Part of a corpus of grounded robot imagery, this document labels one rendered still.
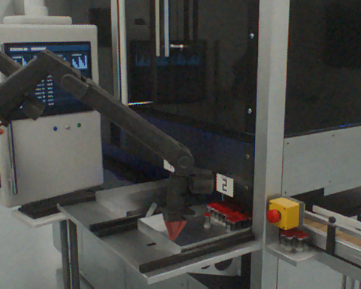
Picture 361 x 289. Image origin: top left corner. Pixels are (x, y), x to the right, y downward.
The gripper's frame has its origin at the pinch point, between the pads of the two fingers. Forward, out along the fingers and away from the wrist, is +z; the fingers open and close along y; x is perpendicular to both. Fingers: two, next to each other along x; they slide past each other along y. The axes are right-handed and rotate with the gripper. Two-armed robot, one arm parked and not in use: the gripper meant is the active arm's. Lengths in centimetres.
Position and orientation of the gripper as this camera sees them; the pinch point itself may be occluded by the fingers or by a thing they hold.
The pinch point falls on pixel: (171, 238)
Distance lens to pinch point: 146.1
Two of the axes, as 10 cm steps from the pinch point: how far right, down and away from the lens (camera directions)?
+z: -1.2, 9.8, 1.5
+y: 8.3, 0.1, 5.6
